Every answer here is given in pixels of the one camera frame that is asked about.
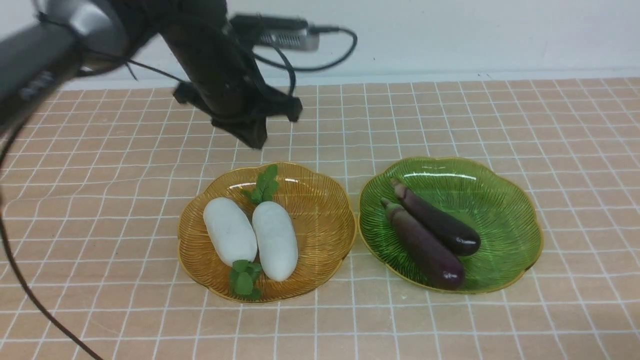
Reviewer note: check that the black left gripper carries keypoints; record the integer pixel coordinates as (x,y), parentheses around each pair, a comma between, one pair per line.
(238,106)

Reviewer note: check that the white radish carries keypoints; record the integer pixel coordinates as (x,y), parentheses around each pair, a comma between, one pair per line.
(272,224)
(235,243)

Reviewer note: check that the dark purple eggplant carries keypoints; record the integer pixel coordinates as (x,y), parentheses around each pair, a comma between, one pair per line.
(455,235)

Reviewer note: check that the light purple eggplant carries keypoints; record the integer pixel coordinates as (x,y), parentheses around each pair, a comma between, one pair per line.
(440,267)

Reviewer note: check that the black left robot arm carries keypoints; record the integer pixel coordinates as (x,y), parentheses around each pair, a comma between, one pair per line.
(81,38)

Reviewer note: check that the green glass plate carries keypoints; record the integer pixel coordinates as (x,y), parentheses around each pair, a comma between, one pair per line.
(497,209)

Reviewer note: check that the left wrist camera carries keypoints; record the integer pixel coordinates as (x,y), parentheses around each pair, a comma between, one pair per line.
(285,33)

